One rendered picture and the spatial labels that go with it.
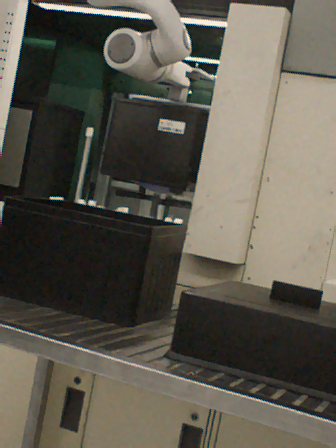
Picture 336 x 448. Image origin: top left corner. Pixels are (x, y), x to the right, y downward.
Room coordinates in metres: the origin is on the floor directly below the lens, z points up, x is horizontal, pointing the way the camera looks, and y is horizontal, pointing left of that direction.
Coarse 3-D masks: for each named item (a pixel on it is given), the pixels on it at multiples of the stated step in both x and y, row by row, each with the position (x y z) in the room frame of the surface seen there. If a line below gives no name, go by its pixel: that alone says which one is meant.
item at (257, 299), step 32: (192, 288) 1.18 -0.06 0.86; (224, 288) 1.25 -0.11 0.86; (256, 288) 1.32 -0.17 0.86; (288, 288) 1.21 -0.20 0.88; (192, 320) 1.11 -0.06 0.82; (224, 320) 1.10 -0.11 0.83; (256, 320) 1.08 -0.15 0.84; (288, 320) 1.07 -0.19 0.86; (320, 320) 1.08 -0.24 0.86; (192, 352) 1.11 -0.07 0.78; (224, 352) 1.09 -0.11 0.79; (256, 352) 1.08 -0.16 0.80; (288, 352) 1.06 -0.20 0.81; (320, 352) 1.05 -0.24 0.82; (288, 384) 1.06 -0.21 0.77; (320, 384) 1.05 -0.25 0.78
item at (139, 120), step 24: (192, 72) 1.80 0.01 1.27; (144, 96) 1.85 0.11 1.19; (168, 96) 1.82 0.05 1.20; (120, 120) 1.77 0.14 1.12; (144, 120) 1.75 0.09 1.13; (168, 120) 1.72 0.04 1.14; (192, 120) 1.70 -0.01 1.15; (120, 144) 1.76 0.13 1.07; (144, 144) 1.74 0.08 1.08; (168, 144) 1.72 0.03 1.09; (192, 144) 1.70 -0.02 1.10; (120, 168) 1.76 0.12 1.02; (144, 168) 1.74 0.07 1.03; (168, 168) 1.72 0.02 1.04; (192, 168) 1.71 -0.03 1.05; (120, 192) 1.76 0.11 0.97; (144, 192) 1.95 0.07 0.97; (192, 192) 1.82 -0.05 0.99
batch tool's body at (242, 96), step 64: (0, 0) 1.93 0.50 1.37; (64, 0) 1.94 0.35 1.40; (192, 0) 1.73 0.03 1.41; (256, 0) 1.67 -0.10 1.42; (0, 64) 1.91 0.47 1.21; (64, 64) 2.42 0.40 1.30; (192, 64) 2.26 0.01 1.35; (256, 64) 1.61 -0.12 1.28; (0, 128) 1.92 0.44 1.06; (64, 128) 2.29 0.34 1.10; (256, 128) 1.60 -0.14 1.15; (0, 192) 2.17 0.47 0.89; (64, 192) 2.35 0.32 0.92; (256, 192) 1.63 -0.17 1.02; (192, 256) 1.69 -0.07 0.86; (0, 384) 1.85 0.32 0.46; (64, 384) 1.78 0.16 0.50; (128, 384) 1.72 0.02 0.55
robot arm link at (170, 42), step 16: (96, 0) 1.51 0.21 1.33; (112, 0) 1.50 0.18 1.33; (128, 0) 1.50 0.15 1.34; (144, 0) 1.50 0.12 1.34; (160, 0) 1.52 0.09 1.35; (160, 16) 1.51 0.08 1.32; (176, 16) 1.54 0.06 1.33; (160, 32) 1.53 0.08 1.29; (176, 32) 1.53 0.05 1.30; (160, 48) 1.55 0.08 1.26; (176, 48) 1.54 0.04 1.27
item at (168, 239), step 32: (0, 224) 1.36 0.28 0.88; (32, 224) 1.34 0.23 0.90; (64, 224) 1.33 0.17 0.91; (96, 224) 1.31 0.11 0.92; (128, 224) 1.30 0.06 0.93; (160, 224) 1.57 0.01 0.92; (0, 256) 1.35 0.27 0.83; (32, 256) 1.34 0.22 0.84; (64, 256) 1.32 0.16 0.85; (96, 256) 1.31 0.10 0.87; (128, 256) 1.30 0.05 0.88; (160, 256) 1.38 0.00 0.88; (0, 288) 1.35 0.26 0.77; (32, 288) 1.34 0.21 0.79; (64, 288) 1.32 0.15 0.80; (96, 288) 1.31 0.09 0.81; (128, 288) 1.30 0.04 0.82; (160, 288) 1.42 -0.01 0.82; (128, 320) 1.29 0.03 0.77
